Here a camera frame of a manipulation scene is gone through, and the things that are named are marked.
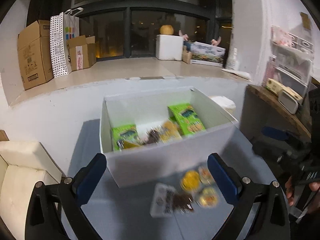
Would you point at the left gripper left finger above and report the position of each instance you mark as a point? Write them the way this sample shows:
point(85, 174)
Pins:
point(42, 220)

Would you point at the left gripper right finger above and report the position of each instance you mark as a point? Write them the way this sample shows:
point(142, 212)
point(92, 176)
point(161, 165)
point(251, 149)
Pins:
point(271, 219)

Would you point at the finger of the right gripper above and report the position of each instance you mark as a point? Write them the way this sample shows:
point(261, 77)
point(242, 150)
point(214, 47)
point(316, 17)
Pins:
point(268, 151)
point(282, 135)

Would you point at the pale yellow jelly cup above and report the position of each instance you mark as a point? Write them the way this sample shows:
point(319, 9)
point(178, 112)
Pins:
point(208, 198)

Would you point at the green seaweed snack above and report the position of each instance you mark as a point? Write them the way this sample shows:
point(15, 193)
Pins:
point(124, 133)
point(187, 119)

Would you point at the dark meat snack packet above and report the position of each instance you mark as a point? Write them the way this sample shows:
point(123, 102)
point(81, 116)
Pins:
point(153, 136)

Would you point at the person's right hand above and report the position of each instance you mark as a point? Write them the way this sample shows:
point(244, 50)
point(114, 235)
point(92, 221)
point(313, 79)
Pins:
point(302, 199)

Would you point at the white speaker device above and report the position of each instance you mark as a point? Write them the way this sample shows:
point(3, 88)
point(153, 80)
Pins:
point(288, 102)

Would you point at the cream leather sofa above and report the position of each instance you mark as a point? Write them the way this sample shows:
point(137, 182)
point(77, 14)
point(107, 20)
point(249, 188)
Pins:
point(23, 164)

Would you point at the white plastic bottle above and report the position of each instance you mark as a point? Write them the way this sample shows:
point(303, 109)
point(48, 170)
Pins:
point(232, 63)

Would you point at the blue table mat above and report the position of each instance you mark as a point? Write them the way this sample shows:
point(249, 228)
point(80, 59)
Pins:
point(125, 213)

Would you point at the white open cardboard box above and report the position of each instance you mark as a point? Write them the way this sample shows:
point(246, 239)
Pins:
point(138, 163)

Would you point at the white dried fruit packet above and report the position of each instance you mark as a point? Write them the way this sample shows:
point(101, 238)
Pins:
point(167, 201)

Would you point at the yellow snack bag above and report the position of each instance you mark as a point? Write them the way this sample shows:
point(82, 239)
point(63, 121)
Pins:
point(169, 132)

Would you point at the printed landscape carton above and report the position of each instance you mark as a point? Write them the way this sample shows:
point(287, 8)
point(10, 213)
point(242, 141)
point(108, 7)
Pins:
point(207, 54)

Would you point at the white foam box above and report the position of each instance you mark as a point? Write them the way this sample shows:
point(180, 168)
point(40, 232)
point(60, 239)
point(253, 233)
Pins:
point(169, 47)

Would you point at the orange pomelo fruit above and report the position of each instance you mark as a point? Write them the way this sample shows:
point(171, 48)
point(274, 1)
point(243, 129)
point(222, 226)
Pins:
point(166, 30)

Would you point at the small open cardboard box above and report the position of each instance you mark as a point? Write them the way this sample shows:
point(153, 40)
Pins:
point(82, 52)

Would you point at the tall brown cardboard box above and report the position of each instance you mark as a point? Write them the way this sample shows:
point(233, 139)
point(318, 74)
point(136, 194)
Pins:
point(33, 46)

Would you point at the white dotted shopping bag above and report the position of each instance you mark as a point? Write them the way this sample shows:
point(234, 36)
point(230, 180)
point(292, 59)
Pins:
point(63, 27)

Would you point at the wall rack shelf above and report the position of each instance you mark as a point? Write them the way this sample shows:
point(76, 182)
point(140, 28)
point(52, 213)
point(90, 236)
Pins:
point(291, 60)

